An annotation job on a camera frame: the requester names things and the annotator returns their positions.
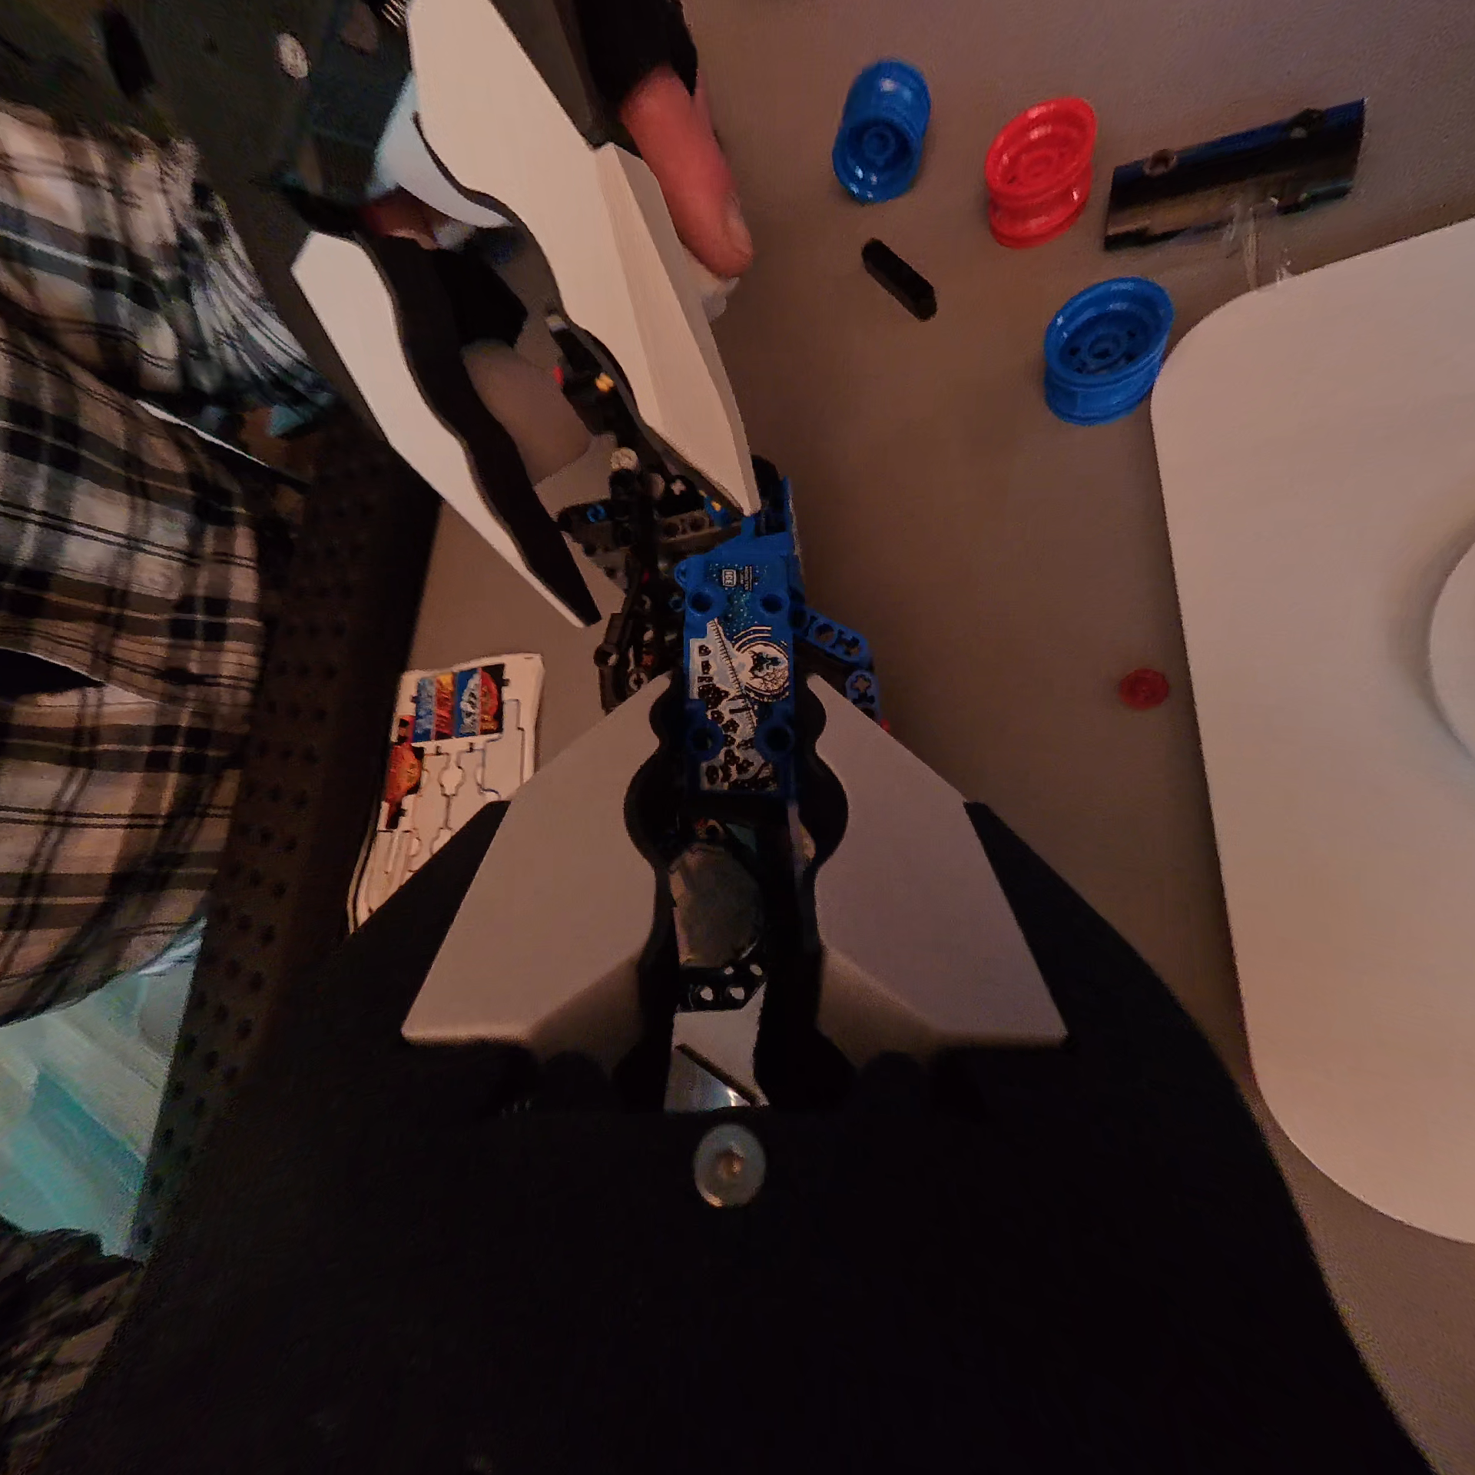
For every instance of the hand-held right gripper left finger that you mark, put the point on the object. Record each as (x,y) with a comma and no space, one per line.
(519,923)

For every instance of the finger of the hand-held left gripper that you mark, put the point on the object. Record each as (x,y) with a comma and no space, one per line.
(380,381)
(554,173)

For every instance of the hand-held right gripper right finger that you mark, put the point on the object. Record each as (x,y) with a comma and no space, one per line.
(923,923)

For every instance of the blue black toy truck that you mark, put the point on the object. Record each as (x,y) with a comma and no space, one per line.
(640,542)

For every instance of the blue printed toy panel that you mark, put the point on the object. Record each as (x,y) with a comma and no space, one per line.
(739,646)

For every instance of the person's left hand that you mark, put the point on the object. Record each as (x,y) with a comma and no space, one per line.
(693,173)

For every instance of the white sticker sheet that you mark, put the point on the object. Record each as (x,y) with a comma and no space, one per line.
(438,797)

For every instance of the small red round stud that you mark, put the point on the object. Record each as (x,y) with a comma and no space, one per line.
(1144,690)

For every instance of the blue toy wheel rim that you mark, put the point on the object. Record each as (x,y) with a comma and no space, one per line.
(883,133)
(1102,352)

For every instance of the person's plaid shirt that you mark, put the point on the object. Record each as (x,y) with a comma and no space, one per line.
(105,577)

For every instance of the small black toy piece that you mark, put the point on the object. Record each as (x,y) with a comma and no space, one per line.
(900,280)

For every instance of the white metal stand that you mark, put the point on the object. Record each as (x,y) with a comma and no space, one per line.
(1302,693)

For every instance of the red toy wheel rim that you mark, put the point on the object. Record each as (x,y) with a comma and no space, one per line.
(1037,173)

